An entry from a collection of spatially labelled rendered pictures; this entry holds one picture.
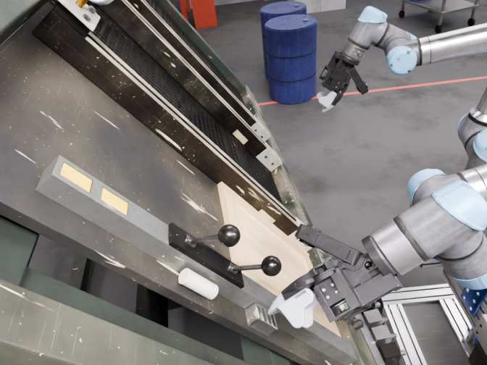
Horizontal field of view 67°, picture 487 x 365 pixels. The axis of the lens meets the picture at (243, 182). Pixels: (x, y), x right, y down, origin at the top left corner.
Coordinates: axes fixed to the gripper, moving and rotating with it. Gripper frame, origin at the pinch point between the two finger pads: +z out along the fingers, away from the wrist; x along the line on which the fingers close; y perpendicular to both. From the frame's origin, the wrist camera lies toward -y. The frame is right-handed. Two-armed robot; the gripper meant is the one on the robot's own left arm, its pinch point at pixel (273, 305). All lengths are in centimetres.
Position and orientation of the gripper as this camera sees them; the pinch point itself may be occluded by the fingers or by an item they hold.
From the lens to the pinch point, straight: 66.4
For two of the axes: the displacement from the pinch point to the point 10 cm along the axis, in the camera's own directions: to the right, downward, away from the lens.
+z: -7.6, 5.8, 2.9
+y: 3.8, 7.6, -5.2
